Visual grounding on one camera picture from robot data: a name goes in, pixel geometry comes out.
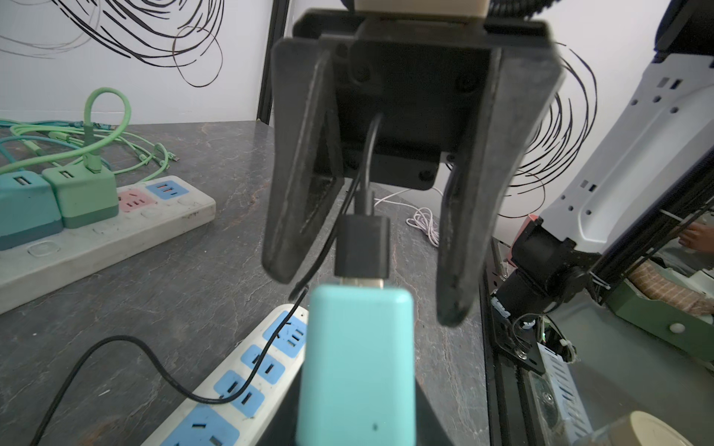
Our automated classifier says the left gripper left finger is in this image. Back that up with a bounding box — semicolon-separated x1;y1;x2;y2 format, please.
257;384;300;446

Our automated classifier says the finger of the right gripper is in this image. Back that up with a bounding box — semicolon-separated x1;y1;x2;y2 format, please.
436;46;563;327
262;38;345;284

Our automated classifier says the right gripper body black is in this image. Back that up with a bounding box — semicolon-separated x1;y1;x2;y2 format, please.
290;9;554;191

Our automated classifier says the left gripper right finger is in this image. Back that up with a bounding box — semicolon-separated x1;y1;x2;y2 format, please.
416;384;453;446

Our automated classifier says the black thin cable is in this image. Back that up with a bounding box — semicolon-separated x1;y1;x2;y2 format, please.
27;113;392;446

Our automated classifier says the light teal charger plug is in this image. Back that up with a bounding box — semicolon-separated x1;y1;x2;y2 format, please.
296;284;417;445

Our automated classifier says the white charging cable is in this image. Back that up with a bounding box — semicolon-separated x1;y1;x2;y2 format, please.
373;186;447;248

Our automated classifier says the white multicolour power strip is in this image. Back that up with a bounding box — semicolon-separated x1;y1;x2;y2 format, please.
1;176;217;313

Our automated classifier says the green charger plug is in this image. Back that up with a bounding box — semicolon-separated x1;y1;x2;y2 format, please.
41;165;119;230

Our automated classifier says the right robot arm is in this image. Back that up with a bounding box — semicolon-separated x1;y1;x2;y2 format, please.
262;1;713;326

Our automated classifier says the beige round lid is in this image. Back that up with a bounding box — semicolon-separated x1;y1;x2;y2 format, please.
575;411;693;446

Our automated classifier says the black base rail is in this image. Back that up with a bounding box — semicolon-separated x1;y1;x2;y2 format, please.
480;241;537;445

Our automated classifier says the white slotted cable duct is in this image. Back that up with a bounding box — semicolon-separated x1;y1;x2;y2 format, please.
538;345;593;445

